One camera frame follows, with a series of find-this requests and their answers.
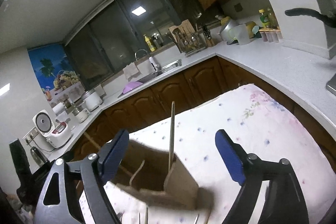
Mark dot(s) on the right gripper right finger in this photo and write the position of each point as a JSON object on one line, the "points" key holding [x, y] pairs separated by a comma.
{"points": [[284, 200]]}

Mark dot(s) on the wooden utensil holder box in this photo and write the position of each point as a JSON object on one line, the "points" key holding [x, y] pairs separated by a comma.
{"points": [[145, 175]]}

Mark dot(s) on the white floral tablecloth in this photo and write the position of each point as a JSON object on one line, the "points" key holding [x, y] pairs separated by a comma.
{"points": [[260, 125]]}

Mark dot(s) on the tropical fruit poster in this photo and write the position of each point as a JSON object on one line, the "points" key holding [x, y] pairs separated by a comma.
{"points": [[56, 76]]}

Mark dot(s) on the yellow detergent bottle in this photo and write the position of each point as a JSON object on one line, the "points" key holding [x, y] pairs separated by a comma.
{"points": [[150, 43]]}

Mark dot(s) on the white rice cooker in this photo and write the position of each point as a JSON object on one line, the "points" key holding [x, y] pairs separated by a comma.
{"points": [[56, 134]]}

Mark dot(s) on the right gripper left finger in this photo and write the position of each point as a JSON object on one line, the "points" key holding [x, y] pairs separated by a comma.
{"points": [[58, 201]]}

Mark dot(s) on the dish drying rack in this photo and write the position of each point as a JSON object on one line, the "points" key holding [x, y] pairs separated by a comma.
{"points": [[187, 39]]}

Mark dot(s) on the purple plastic basin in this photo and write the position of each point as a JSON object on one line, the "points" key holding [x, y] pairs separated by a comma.
{"points": [[131, 86]]}

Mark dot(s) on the chrome sink faucet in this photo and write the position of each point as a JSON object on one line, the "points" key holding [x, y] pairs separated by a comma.
{"points": [[145, 62]]}

